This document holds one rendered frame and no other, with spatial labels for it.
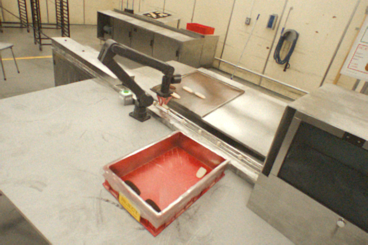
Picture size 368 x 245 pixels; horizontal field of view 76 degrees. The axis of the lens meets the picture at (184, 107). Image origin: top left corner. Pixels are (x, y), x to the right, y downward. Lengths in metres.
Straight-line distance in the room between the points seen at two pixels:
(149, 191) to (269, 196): 0.47
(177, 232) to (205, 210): 0.15
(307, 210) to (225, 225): 0.29
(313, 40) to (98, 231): 4.52
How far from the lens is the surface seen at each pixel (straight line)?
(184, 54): 4.33
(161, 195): 1.03
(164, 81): 1.49
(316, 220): 0.99
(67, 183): 1.10
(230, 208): 1.07
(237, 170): 1.22
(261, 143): 1.40
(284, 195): 0.98
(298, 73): 4.98
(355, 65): 1.82
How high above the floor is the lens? 1.58
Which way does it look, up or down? 26 degrees down
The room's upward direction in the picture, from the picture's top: 10 degrees clockwise
